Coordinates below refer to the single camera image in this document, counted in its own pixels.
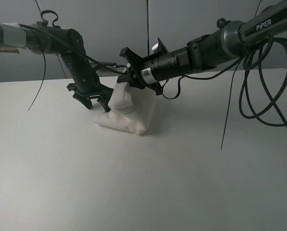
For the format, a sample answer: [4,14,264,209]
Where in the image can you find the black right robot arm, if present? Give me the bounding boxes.
[117,0,287,95]

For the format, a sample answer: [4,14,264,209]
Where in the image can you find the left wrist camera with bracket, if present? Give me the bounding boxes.
[90,62,126,73]

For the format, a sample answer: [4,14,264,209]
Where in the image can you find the black left camera cable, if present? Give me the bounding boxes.
[18,9,129,113]

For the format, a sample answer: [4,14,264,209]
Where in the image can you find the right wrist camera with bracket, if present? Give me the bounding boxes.
[152,38,168,55]

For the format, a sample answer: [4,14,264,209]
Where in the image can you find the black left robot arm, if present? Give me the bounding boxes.
[0,22,113,112]

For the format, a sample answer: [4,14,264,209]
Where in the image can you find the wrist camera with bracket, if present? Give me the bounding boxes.
[90,62,126,73]
[152,38,168,55]

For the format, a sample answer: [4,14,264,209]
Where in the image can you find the white towel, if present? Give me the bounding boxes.
[94,82,157,135]

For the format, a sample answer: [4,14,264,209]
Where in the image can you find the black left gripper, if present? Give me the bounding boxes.
[67,83,113,113]

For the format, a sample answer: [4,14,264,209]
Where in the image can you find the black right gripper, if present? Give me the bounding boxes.
[117,47,163,95]

